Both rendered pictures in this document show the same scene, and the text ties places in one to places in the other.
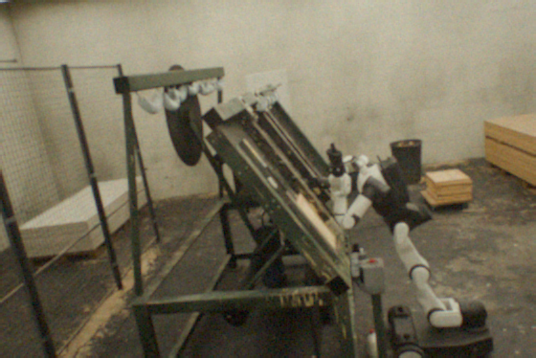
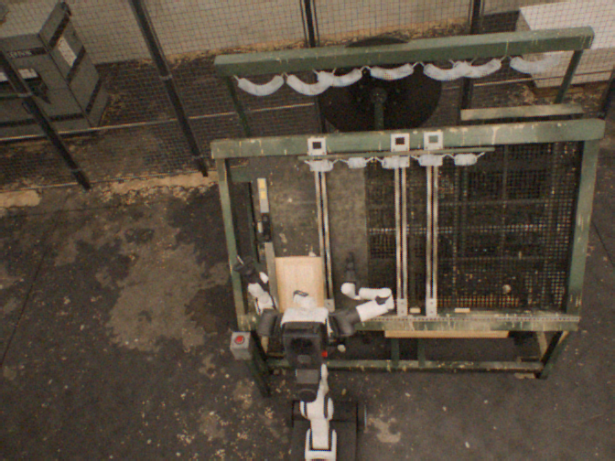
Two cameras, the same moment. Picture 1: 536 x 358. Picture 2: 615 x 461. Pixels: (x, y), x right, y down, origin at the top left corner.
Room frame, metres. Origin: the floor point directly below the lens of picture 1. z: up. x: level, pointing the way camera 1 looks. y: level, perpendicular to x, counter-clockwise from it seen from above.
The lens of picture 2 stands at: (3.13, -2.19, 3.90)
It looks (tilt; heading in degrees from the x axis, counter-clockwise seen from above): 50 degrees down; 92
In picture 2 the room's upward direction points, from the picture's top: 12 degrees counter-clockwise
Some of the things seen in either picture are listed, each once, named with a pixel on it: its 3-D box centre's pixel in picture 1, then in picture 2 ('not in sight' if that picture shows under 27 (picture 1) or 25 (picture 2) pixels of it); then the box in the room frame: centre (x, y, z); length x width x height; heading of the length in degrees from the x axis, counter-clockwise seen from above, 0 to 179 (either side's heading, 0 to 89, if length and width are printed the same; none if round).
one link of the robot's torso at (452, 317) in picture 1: (442, 312); (320, 444); (2.88, -1.06, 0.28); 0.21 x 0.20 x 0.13; 79
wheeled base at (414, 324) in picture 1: (438, 324); (322, 444); (2.88, -1.03, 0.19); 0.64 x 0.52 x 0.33; 79
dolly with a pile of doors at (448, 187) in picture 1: (443, 190); not in sight; (5.81, -2.28, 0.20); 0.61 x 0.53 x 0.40; 174
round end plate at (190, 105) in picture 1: (188, 116); (378, 95); (3.64, 0.55, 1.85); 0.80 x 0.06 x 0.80; 169
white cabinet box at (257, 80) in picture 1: (276, 138); not in sight; (7.14, -0.21, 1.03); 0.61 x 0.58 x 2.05; 174
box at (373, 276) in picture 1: (373, 276); (242, 346); (2.48, -0.52, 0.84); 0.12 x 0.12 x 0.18; 79
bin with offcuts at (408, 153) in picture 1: (407, 162); not in sight; (7.12, -2.23, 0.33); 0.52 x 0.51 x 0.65; 174
